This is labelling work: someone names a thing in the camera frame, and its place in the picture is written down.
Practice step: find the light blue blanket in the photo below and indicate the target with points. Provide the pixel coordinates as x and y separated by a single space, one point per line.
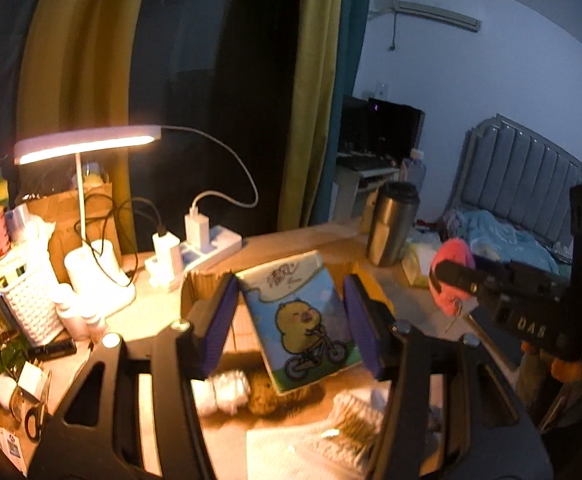
489 238

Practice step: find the black cylinder flashlight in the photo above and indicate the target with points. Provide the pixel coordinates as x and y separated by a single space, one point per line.
52 351

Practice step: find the white pill bottle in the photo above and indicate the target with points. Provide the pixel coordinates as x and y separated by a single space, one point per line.
73 321
96 326

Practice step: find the bag of cotton swabs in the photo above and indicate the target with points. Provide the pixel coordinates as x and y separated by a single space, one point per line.
351 422

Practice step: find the white desk lamp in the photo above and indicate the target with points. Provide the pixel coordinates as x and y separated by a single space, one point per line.
90 283

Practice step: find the black scissors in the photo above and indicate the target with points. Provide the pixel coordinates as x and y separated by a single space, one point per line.
34 421

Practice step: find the steel travel mug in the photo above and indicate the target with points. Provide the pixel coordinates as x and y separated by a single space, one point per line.
393 216

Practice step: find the white charger with black cable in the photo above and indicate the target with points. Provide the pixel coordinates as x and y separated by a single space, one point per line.
137 206

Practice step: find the plastic water bottle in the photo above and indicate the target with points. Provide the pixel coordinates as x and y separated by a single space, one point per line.
413 169

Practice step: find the white paper towel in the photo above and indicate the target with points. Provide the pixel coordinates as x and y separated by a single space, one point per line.
269 455

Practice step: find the left gripper black right finger with purple pad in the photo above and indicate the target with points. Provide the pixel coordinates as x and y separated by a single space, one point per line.
396 352

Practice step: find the white power strip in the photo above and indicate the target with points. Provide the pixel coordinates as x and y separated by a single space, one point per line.
213 247

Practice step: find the brown plush toy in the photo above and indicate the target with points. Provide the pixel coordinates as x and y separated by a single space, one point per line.
264 401

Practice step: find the white woven basket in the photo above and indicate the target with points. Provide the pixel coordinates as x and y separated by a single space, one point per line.
27 280

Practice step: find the pink plush toy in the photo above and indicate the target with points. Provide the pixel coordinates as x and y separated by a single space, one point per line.
448 298

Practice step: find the duck print tissue pack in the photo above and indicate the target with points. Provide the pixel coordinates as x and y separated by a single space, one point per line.
300 320

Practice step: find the grey padded headboard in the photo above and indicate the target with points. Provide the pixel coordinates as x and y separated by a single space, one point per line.
520 177

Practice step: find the brown cardboard box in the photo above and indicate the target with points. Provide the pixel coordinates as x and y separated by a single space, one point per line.
342 256

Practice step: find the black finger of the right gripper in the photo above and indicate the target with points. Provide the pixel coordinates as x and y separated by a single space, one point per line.
458 277

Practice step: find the yellow tissue pack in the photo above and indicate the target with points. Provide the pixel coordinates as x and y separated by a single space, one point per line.
416 263

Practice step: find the black monitor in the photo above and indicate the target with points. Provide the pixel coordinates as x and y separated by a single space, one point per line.
376 134

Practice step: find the yellow curtain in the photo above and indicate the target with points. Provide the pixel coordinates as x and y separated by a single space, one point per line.
313 85

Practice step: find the wall air conditioner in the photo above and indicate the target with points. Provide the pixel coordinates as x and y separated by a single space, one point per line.
426 12

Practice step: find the left gripper black left finger with purple pad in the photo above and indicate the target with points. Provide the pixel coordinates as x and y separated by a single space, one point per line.
188 349

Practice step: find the brown paper bag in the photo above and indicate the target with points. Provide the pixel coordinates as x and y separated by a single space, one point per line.
63 210

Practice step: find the white roll in plastic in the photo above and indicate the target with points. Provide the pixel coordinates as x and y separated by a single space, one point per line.
225 392

